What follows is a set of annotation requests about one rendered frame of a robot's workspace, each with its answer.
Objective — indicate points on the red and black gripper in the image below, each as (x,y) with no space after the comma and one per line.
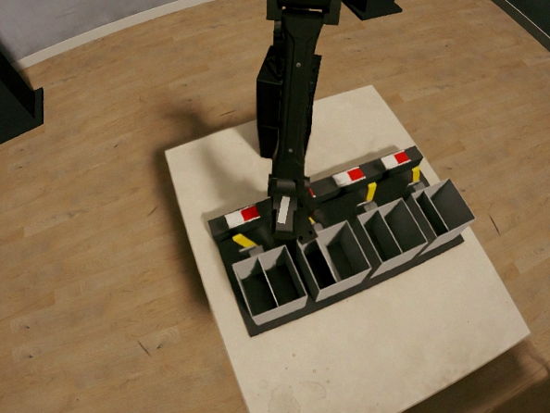
(312,203)

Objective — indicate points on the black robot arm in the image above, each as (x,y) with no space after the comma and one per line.
(287,182)

